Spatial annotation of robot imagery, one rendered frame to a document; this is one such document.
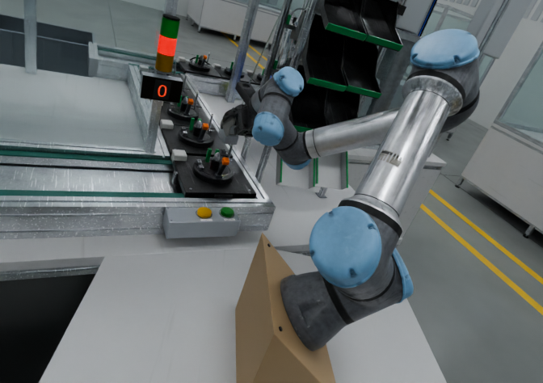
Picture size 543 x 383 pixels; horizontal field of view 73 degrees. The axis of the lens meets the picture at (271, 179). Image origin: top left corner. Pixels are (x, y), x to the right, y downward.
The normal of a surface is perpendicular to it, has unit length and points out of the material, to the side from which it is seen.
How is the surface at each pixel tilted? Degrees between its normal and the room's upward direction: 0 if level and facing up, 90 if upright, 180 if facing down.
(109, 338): 0
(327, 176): 45
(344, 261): 56
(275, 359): 90
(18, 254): 0
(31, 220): 90
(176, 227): 90
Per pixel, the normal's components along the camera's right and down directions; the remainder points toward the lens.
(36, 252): 0.29, -0.84
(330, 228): -0.50, -0.40
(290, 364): 0.10, 0.50
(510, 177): -0.89, -0.05
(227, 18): 0.37, 0.54
